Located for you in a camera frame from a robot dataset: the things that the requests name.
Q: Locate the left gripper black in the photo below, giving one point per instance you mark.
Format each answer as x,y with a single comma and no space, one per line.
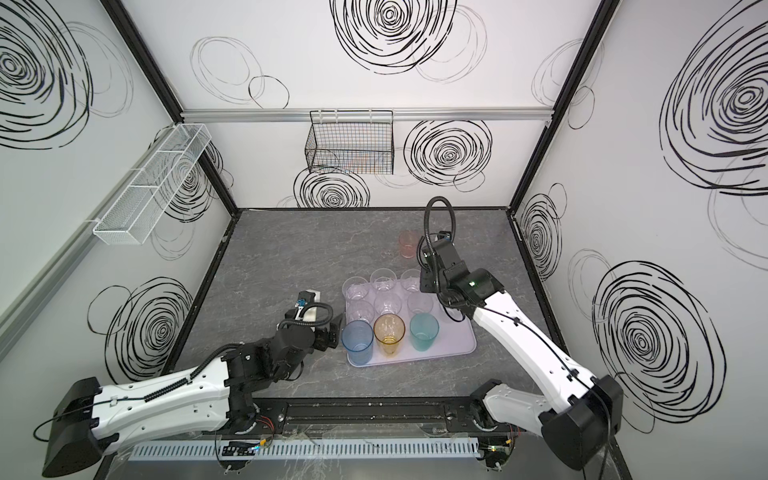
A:
330,330

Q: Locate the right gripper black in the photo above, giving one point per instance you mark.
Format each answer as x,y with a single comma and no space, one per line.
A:
429,276

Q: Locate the blue tall glass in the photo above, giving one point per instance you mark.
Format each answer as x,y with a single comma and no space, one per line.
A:
357,339

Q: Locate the clear faceted glass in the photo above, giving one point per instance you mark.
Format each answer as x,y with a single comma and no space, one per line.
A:
355,288
410,280
383,280
360,310

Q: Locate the yellow tall glass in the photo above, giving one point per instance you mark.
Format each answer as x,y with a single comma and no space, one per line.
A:
389,330

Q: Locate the lilac plastic tray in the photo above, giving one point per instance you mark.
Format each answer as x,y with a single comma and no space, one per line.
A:
454,338

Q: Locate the teal tall glass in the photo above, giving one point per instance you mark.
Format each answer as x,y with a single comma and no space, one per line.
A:
424,329

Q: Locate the clear plain cup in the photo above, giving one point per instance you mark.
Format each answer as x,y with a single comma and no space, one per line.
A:
387,302

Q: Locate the frosted clear tall glass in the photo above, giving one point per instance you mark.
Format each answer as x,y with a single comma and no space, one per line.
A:
420,303

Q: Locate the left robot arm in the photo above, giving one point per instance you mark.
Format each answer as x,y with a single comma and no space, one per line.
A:
93,421

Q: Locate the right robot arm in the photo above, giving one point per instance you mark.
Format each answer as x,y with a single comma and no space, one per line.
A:
560,379

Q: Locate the pink short glass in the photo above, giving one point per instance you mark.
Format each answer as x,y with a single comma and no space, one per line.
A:
408,243

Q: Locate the white mesh shelf basket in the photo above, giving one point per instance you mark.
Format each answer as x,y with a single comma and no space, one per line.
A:
168,183

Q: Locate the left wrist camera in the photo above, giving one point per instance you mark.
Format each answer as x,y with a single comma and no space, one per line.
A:
305,311

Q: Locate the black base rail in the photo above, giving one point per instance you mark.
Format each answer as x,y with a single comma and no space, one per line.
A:
414,411

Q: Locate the black wire basket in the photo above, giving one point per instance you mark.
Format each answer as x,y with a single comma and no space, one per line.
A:
359,141

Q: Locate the white slotted cable duct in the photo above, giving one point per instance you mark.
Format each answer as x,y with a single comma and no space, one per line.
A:
336,449

